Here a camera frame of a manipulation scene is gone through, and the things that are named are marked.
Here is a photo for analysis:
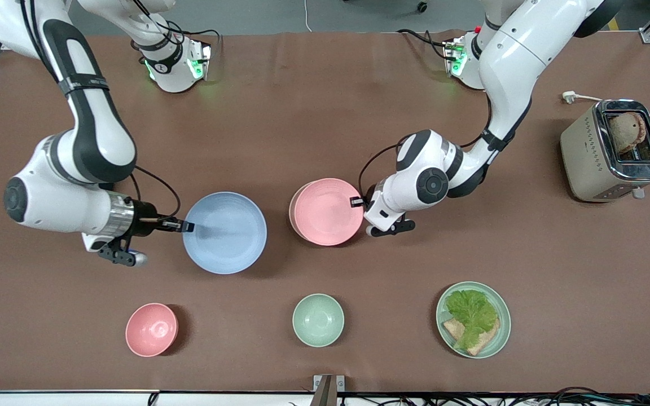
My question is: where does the pink plate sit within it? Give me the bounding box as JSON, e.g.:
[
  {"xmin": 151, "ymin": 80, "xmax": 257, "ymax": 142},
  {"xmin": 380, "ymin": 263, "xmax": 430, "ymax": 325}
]
[{"xmin": 292, "ymin": 178, "xmax": 365, "ymax": 247}]

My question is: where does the blue plate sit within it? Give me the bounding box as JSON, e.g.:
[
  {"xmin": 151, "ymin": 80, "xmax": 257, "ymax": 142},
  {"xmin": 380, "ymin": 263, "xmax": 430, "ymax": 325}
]
[{"xmin": 182, "ymin": 192, "xmax": 268, "ymax": 275}]

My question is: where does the beige plate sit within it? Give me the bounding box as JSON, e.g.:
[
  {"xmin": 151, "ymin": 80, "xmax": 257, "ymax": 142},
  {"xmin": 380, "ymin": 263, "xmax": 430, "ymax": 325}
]
[{"xmin": 288, "ymin": 183, "xmax": 303, "ymax": 237}]

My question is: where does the brown table cover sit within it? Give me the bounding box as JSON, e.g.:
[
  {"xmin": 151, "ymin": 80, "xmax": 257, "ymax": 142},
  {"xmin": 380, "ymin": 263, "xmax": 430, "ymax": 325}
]
[{"xmin": 0, "ymin": 30, "xmax": 650, "ymax": 394}]

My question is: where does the pink bowl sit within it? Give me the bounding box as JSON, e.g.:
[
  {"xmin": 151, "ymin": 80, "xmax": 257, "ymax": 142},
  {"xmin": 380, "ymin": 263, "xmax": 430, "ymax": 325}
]
[{"xmin": 125, "ymin": 303, "xmax": 179, "ymax": 358}]

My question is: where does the green bowl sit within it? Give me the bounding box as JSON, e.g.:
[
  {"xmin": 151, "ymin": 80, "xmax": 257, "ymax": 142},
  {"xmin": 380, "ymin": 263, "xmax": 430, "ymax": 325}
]
[{"xmin": 292, "ymin": 293, "xmax": 345, "ymax": 347}]

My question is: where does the green lettuce leaf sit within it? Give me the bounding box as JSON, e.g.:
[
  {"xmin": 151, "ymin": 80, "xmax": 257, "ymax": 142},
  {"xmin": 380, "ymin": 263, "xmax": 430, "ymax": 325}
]
[{"xmin": 445, "ymin": 289, "xmax": 499, "ymax": 350}]

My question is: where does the connector box with green light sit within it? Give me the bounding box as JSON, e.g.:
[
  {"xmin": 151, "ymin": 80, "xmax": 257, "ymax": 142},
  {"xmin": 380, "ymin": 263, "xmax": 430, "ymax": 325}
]
[
  {"xmin": 188, "ymin": 42, "xmax": 212, "ymax": 81},
  {"xmin": 443, "ymin": 38, "xmax": 468, "ymax": 78}
]

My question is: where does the green plate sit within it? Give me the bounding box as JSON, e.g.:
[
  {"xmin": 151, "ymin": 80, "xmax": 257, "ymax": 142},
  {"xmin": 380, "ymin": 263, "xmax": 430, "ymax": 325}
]
[{"xmin": 436, "ymin": 281, "xmax": 512, "ymax": 359}]

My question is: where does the brown bread slice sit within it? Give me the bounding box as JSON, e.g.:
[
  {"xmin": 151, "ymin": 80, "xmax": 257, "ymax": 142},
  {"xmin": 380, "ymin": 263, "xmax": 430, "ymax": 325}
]
[{"xmin": 442, "ymin": 316, "xmax": 501, "ymax": 356}]

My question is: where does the beige chrome toaster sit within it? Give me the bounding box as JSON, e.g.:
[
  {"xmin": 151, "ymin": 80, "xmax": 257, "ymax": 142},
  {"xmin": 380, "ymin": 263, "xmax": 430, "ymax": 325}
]
[{"xmin": 560, "ymin": 99, "xmax": 650, "ymax": 202}]

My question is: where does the white power plug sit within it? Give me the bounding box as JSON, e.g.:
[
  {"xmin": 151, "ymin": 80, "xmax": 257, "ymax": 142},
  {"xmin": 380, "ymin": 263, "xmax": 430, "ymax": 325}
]
[{"xmin": 562, "ymin": 91, "xmax": 603, "ymax": 105}]

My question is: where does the toast slice in toaster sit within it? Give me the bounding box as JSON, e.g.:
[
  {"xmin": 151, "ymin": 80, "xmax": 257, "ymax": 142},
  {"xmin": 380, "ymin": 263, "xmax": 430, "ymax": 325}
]
[{"xmin": 608, "ymin": 112, "xmax": 647, "ymax": 156}]

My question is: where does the black left base cable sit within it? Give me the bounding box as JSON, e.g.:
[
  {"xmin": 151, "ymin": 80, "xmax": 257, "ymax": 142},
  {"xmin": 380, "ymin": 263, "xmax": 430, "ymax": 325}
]
[{"xmin": 397, "ymin": 28, "xmax": 451, "ymax": 60}]

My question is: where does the black base cable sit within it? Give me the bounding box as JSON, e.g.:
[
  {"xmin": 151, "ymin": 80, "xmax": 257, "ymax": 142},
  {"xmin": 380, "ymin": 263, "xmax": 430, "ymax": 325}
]
[
  {"xmin": 132, "ymin": 0, "xmax": 222, "ymax": 57},
  {"xmin": 397, "ymin": 28, "xmax": 451, "ymax": 60}
]

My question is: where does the grey metal table bracket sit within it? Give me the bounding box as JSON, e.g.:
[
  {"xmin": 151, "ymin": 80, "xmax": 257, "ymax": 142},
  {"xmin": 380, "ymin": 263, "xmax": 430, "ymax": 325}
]
[{"xmin": 313, "ymin": 374, "xmax": 346, "ymax": 406}]

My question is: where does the black right base cable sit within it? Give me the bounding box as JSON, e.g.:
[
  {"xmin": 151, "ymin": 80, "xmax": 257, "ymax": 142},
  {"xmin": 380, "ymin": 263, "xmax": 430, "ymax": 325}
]
[{"xmin": 132, "ymin": 0, "xmax": 222, "ymax": 57}]

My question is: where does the black cable bundle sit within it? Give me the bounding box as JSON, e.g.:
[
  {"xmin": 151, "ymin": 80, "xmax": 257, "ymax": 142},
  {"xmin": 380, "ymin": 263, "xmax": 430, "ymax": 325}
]
[{"xmin": 286, "ymin": 386, "xmax": 650, "ymax": 406}]

